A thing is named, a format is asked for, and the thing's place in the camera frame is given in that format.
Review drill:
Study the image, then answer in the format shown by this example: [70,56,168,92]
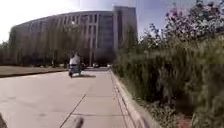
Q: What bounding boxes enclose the grey concrete slab path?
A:
[0,68,134,128]

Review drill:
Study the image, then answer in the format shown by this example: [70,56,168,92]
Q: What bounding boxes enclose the row of trees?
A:
[0,24,98,68]

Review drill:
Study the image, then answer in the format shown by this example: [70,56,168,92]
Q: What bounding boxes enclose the robot's own part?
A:
[70,115,85,128]

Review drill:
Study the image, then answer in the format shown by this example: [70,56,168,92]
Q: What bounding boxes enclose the concrete kerb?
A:
[109,69,161,128]

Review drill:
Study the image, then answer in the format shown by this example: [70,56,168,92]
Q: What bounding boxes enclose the large grey building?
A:
[9,5,138,68]

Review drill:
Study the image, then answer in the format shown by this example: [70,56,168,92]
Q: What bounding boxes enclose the tall green hedge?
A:
[111,0,224,128]

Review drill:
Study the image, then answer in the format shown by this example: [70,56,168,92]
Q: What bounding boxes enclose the person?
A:
[69,52,82,67]

